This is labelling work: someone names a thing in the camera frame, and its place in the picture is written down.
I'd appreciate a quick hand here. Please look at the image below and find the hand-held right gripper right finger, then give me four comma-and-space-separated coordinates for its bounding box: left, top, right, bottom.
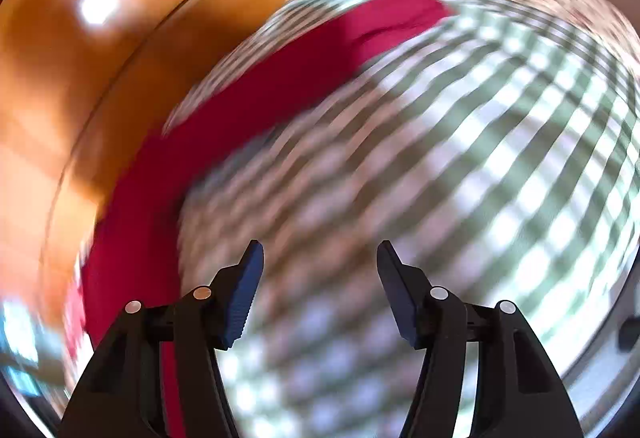
376, 240, 586, 438

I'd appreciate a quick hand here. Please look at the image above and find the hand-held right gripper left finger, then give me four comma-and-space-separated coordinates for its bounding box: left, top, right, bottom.
59, 240, 265, 438

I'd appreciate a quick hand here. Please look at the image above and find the red cloth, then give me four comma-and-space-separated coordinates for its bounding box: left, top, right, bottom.
62, 0, 456, 438

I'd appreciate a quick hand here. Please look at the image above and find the green checkered bed sheet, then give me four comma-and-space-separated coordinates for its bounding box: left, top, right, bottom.
65, 0, 640, 438

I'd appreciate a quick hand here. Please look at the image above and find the wooden headboard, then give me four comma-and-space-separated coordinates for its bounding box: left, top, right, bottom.
0, 0, 433, 369

